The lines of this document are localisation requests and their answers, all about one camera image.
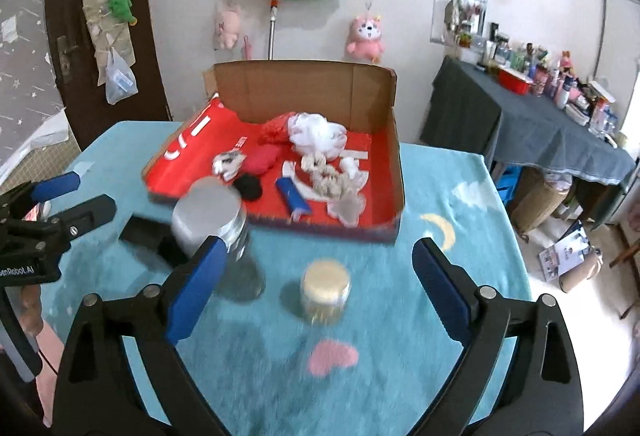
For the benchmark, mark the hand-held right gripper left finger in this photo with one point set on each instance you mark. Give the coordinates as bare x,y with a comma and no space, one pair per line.
195,286

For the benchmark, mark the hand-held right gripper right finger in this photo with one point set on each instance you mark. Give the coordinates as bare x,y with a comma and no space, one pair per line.
442,291

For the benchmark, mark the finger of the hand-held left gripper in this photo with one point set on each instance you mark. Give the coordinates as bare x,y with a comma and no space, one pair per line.
55,186
90,211

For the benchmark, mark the black knit flower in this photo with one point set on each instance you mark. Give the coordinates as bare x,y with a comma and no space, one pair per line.
248,187

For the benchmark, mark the blue cloth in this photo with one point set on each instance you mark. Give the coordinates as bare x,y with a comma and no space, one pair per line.
292,196

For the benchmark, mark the red heart plush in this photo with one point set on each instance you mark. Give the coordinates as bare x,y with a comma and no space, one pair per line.
260,161

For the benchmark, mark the cream crocheted scrunchie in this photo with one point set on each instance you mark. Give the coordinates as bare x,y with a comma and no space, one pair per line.
325,178

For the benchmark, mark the orange-red knit ball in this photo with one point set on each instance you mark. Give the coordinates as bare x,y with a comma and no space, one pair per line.
277,130

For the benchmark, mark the white mesh bath pouf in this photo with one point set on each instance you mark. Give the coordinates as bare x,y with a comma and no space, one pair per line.
317,134

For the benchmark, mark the cardboard box red lining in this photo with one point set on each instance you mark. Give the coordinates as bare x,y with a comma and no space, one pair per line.
300,91

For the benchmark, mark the person's left hand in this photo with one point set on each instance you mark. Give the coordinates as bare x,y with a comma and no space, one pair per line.
32,311

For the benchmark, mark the floral patterned tin box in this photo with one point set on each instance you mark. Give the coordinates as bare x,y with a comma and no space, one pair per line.
145,233

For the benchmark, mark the large glass jar metal lid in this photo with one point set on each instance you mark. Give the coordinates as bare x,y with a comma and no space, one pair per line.
210,216

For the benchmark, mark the small glass jar yellow capsules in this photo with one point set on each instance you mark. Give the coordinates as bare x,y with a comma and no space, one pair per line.
325,291

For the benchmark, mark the clear plastic bag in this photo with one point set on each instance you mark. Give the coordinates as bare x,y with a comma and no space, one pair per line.
120,81

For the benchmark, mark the blue plastic stool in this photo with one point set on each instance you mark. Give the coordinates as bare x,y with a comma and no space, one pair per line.
509,183

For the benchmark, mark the magazine on floor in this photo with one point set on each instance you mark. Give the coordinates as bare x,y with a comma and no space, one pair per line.
562,248

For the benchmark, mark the beige bottle on floor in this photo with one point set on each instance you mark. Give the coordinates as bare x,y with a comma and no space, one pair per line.
580,272

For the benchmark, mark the dark brown door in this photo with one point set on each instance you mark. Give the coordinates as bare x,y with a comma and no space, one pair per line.
150,56

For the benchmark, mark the beige hanging organizer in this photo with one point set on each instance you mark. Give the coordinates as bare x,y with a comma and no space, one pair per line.
100,26

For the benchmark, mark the side table with toiletries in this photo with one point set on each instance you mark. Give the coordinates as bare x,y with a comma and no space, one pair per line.
540,131

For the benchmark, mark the green plush toy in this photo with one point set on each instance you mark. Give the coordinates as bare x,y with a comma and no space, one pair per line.
121,5

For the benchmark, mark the red basin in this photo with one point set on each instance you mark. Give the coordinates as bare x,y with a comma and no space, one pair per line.
515,82

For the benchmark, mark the thin pink stick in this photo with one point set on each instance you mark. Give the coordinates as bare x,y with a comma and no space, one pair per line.
247,49

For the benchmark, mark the pink bunny plush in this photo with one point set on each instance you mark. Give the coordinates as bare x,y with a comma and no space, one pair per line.
227,24

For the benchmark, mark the clutter of cosmetic bottles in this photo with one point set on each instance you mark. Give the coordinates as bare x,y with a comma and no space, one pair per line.
550,71

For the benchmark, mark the white pole red cap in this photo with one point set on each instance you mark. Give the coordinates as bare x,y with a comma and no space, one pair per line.
273,26

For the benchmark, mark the pink cat plush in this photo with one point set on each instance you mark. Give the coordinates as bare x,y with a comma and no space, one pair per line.
366,39

